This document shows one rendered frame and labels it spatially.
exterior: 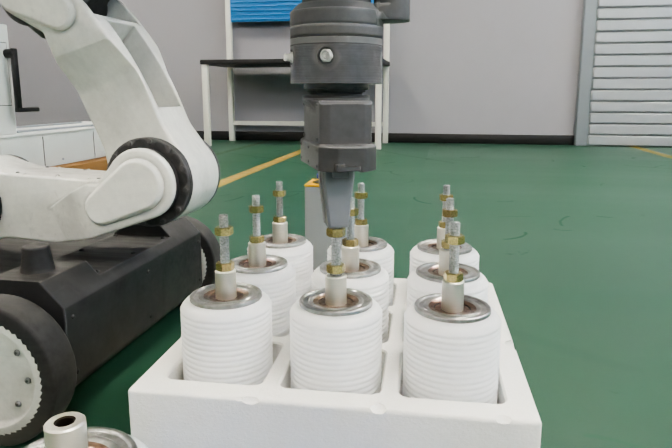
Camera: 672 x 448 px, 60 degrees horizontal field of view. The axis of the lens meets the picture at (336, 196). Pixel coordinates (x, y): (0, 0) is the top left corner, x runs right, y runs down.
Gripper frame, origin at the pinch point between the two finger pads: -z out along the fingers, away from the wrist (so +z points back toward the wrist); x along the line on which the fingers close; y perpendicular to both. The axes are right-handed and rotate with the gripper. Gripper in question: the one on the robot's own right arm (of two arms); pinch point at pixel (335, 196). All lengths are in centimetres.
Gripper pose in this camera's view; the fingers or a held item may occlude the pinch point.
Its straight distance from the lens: 58.0
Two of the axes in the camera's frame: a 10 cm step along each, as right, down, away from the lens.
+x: -2.4, -1.7, 9.6
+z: 0.0, -9.8, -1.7
